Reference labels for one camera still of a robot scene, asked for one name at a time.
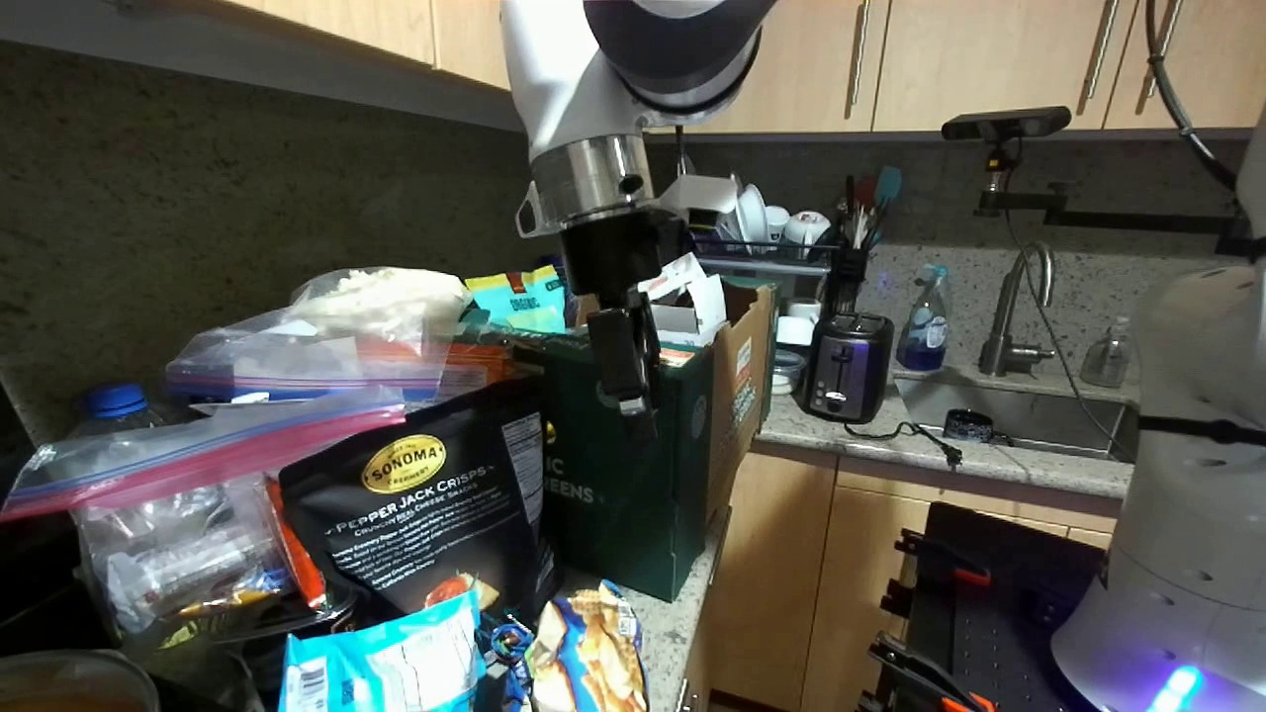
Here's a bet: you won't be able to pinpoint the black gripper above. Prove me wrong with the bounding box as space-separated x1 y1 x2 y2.
556 206 691 415

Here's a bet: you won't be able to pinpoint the black snack pack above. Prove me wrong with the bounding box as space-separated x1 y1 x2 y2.
277 382 556 624

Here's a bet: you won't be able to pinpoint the dark blue snack pack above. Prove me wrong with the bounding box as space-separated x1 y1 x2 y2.
471 587 649 712

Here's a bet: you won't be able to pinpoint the teal snack bag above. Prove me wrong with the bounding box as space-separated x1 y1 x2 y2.
458 260 574 342

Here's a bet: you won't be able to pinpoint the green cardboard box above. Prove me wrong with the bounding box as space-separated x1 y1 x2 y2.
505 268 781 604

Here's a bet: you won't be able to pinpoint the blue spray bottle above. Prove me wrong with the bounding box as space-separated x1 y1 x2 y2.
894 260 955 376

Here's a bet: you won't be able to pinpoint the orange snack pack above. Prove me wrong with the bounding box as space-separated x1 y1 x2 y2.
264 476 332 615

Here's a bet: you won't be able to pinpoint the light blue snack pack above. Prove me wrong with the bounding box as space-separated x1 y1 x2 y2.
274 591 492 712

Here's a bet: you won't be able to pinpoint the blue capped bottle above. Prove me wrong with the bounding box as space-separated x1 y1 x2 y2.
80 384 154 430

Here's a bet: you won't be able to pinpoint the white paper bag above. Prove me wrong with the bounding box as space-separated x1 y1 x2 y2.
632 250 731 354

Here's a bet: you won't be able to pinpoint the black dish rack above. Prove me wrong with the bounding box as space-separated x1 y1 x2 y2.
686 193 840 291

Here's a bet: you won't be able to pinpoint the white plate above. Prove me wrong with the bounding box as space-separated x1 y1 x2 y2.
727 180 770 250

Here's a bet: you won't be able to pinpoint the black toaster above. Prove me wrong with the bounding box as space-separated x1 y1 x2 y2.
791 309 897 426

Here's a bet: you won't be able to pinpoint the black utensil holder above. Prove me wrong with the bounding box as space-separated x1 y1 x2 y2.
824 242 877 322

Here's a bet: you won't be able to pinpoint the wooden lower cabinets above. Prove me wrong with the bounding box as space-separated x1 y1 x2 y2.
690 438 1125 712

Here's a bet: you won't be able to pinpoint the clear plastic bag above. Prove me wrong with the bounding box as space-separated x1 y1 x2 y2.
157 267 487 412

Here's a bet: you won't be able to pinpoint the teal kitchen utensil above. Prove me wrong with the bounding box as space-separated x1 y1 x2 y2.
870 164 911 218

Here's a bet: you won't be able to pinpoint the metal faucet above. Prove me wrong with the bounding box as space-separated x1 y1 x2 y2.
977 242 1083 400

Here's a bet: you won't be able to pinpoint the steel sink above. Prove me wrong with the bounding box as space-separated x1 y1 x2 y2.
901 374 1143 466

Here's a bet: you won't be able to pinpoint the clear soap dispenser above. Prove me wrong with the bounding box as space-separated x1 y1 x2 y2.
1080 313 1141 392

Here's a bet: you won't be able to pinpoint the clear zip bag pink seal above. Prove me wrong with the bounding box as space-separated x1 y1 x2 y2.
0 392 411 651

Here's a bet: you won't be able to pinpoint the dark pot with lid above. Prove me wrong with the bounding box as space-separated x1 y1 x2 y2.
0 651 163 712

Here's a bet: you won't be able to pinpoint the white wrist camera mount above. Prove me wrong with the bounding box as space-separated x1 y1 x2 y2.
654 167 745 230

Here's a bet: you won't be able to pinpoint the black power cord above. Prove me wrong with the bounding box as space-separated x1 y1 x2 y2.
843 415 964 473

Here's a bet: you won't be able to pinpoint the black stereo camera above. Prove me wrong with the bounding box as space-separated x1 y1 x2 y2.
940 107 1077 144

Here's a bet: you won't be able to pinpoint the black camera stand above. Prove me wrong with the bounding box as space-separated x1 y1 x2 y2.
972 132 1266 260

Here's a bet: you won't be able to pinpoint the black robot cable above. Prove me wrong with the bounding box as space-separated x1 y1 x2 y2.
1143 0 1244 189

